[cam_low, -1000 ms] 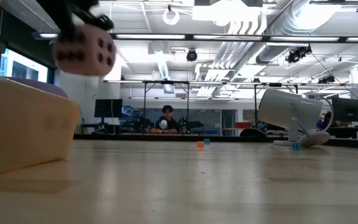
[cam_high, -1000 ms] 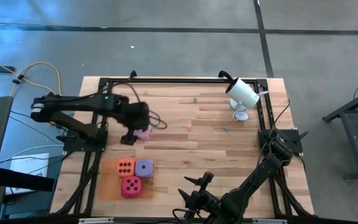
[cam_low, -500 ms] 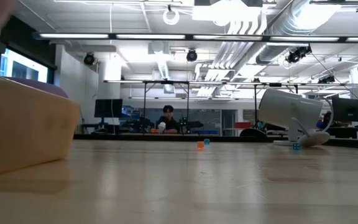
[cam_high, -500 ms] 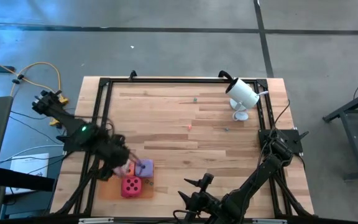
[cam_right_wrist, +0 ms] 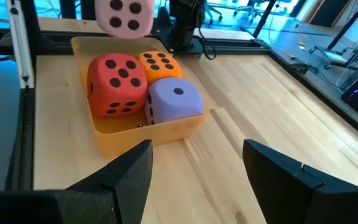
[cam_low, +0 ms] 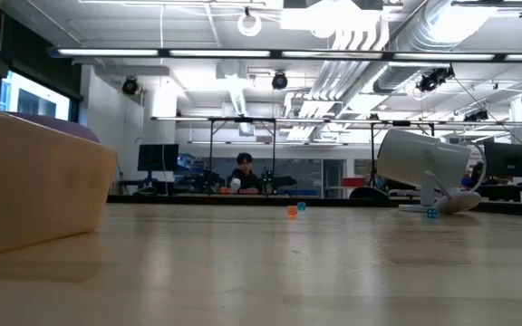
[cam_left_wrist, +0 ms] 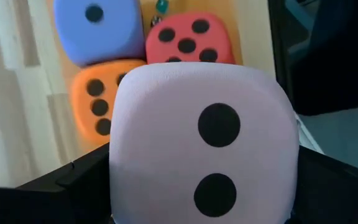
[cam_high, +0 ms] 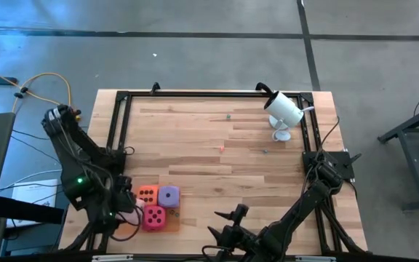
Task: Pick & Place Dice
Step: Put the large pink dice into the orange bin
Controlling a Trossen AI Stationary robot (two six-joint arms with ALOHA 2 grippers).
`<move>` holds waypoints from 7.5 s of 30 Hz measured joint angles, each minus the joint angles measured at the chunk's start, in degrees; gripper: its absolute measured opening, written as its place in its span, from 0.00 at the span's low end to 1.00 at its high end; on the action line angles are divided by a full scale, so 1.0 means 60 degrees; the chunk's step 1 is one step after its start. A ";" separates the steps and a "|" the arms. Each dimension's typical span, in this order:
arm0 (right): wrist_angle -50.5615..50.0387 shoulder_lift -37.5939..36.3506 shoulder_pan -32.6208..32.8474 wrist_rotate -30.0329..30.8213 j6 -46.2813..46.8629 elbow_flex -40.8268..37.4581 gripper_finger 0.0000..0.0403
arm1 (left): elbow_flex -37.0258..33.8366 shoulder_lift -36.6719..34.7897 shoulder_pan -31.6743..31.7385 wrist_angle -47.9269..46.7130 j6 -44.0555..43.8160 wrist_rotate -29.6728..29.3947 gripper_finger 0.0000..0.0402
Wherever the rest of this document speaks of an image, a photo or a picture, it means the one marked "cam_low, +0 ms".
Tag purple foam die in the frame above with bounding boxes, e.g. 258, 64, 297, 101
11, 111, 102, 144

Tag orange plastic tray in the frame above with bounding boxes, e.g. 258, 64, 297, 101
0, 101, 119, 260

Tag seated person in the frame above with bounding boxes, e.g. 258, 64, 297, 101
227, 152, 262, 195

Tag black framed table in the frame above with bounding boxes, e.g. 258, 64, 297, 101
359, 119, 522, 196
150, 116, 276, 196

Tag black computer monitor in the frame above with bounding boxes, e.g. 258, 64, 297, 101
137, 143, 179, 172
484, 140, 522, 178

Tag black curved clamp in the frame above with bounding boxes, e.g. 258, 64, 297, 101
349, 186, 389, 200

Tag black spotlight cluster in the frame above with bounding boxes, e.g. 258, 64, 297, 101
416, 65, 456, 93

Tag window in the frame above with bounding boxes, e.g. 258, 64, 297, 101
0, 67, 81, 123

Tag black aluminium table frame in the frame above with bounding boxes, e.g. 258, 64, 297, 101
106, 193, 522, 219

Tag white hanging ring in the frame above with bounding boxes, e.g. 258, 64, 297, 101
237, 12, 263, 38

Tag white camera on stand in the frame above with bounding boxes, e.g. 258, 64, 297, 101
376, 128, 488, 216

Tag silver ventilation duct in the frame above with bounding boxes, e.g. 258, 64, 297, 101
340, 0, 509, 96

